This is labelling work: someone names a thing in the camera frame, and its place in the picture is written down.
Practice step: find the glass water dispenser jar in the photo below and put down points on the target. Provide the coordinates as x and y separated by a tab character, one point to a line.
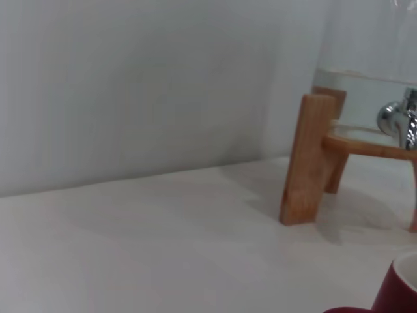
368	49

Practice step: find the wooden dispenser stand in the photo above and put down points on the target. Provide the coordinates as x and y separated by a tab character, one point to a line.
306	163

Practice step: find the red ceramic cup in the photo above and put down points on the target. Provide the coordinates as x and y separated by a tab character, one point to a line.
391	290

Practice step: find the chrome faucet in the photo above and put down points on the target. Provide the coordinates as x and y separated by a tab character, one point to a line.
395	117

